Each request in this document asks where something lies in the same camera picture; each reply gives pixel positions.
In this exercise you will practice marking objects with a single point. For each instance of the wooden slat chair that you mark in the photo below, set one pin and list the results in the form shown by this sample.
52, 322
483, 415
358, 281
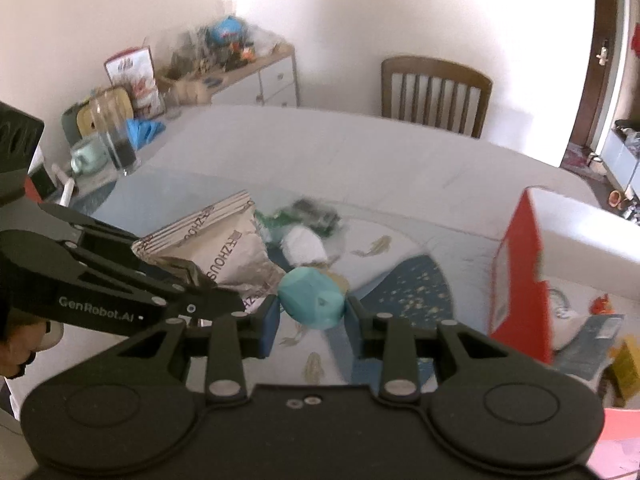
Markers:
435, 93

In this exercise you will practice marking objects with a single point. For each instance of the red orange toy figure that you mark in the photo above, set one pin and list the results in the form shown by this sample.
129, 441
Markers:
602, 305

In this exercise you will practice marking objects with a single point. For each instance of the white wall cabinet unit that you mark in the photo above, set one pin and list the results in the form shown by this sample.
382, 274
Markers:
620, 155

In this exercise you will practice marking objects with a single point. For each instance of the teal soft toy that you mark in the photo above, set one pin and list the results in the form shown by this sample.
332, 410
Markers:
311, 298

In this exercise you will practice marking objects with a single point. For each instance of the blue globe toy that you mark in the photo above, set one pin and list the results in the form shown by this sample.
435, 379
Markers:
226, 31

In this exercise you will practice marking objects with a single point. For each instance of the mint green mug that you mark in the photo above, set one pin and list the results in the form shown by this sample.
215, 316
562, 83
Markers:
88, 156

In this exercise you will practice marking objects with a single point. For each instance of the tall glass jar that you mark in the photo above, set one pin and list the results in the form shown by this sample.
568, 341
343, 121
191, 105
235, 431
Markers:
110, 123

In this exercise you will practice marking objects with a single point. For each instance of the green haired doll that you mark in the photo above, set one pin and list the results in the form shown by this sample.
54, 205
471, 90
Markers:
273, 227

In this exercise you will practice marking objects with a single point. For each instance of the printed table mat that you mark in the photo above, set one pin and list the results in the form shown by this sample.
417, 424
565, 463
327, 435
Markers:
391, 264

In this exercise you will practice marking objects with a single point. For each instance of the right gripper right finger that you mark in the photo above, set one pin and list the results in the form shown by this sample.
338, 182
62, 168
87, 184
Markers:
486, 403

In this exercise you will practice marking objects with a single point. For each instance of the orange slippers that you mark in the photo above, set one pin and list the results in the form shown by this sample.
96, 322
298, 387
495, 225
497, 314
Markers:
620, 201

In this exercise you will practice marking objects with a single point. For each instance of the red white snack bag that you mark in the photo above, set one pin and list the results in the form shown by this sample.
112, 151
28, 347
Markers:
133, 69

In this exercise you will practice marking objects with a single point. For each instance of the dark item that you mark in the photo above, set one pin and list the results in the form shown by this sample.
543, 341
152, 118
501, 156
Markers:
324, 220

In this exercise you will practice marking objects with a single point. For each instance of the red shoe box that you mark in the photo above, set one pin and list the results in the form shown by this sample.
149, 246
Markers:
555, 241

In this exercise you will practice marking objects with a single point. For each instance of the operator hand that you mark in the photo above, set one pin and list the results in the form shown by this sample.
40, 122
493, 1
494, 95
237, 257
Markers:
23, 335

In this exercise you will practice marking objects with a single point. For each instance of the yellow small box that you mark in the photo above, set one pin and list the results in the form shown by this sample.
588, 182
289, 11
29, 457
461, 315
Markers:
625, 369

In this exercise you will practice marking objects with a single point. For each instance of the brown entrance door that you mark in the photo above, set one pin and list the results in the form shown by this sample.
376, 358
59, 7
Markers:
599, 70

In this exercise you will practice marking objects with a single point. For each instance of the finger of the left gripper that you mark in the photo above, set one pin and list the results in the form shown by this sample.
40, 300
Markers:
82, 221
45, 265

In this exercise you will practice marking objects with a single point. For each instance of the blue cloth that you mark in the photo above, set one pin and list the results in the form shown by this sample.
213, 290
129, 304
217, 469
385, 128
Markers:
143, 132

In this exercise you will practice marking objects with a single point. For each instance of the white mesh bag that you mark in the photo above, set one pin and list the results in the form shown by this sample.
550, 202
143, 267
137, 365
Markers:
301, 246

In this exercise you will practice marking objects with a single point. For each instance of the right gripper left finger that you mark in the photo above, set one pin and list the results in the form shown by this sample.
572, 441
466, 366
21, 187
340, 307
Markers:
133, 405

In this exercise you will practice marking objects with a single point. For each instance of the yellow tissue box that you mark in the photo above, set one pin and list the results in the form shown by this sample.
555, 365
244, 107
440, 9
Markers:
77, 122

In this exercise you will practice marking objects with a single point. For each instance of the white tooth plush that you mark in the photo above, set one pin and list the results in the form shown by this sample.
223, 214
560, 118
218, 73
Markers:
565, 322

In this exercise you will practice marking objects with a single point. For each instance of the white side cabinet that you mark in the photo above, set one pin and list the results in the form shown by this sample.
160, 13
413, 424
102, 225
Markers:
269, 81

